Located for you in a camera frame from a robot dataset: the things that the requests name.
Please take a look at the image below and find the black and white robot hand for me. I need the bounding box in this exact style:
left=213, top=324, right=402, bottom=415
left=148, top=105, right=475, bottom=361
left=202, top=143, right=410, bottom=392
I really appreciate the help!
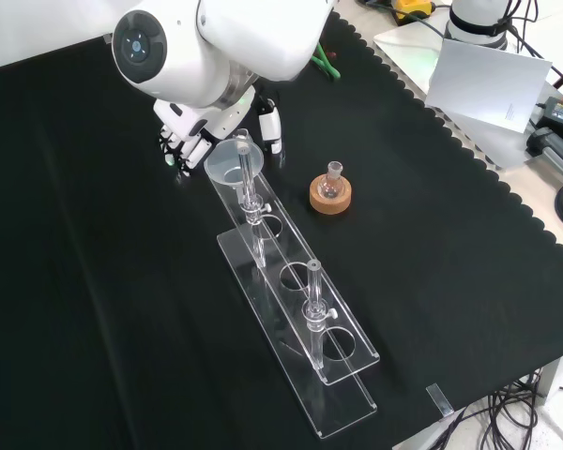
left=152, top=88, right=283, bottom=177

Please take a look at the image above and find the translucent plastic funnel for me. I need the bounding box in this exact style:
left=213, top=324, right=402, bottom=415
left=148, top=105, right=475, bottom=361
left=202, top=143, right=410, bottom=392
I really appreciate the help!
left=204, top=138, right=266, bottom=189

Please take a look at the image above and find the clear acrylic funnel stand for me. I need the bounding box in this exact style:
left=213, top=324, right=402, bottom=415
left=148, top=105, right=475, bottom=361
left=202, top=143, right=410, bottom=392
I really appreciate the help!
left=205, top=130, right=381, bottom=440

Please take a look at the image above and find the small round-bottom glass flask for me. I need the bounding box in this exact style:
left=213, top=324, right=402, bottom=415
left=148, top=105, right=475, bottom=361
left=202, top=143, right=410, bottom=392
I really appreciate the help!
left=319, top=160, right=346, bottom=201

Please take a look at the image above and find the black bench cloth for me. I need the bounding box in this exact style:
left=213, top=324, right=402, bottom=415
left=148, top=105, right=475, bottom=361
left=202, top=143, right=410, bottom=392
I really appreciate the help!
left=0, top=8, right=563, bottom=450

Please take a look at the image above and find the yellow stop button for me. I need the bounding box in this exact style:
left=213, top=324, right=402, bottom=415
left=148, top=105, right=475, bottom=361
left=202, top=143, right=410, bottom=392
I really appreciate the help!
left=392, top=0, right=436, bottom=23

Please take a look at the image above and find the pale board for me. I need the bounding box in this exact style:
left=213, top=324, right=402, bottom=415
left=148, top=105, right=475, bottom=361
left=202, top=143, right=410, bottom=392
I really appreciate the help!
left=424, top=37, right=554, bottom=135

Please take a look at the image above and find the grey tape strip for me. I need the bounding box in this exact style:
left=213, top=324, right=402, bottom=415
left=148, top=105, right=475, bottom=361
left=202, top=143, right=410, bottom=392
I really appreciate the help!
left=425, top=382, right=454, bottom=416

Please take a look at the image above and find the green cable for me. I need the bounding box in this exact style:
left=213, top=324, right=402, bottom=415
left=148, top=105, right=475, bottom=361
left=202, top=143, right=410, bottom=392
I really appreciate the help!
left=312, top=40, right=342, bottom=81

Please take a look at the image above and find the brown cork ring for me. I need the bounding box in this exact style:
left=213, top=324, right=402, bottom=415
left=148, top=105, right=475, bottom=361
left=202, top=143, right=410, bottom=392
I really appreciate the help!
left=308, top=172, right=354, bottom=216

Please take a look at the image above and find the grey metal base plate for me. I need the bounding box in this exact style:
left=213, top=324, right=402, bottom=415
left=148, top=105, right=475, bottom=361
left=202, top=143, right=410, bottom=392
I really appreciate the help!
left=373, top=22, right=540, bottom=171

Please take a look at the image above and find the black handle device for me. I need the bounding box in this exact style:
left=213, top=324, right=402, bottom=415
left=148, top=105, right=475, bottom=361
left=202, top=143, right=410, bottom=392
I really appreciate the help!
left=526, top=127, right=563, bottom=178

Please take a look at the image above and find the black cable bundle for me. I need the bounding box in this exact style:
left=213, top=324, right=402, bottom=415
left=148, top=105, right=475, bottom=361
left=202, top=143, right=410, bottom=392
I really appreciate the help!
left=443, top=369, right=563, bottom=450

